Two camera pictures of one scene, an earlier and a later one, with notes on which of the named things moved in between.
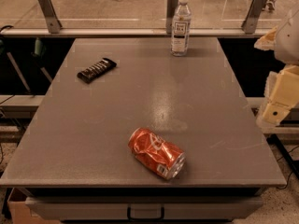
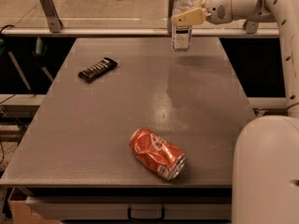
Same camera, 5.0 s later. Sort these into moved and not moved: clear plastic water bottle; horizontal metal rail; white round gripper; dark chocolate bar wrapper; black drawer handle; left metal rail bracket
Moved: white round gripper; clear plastic water bottle
Not moved: dark chocolate bar wrapper; black drawer handle; horizontal metal rail; left metal rail bracket
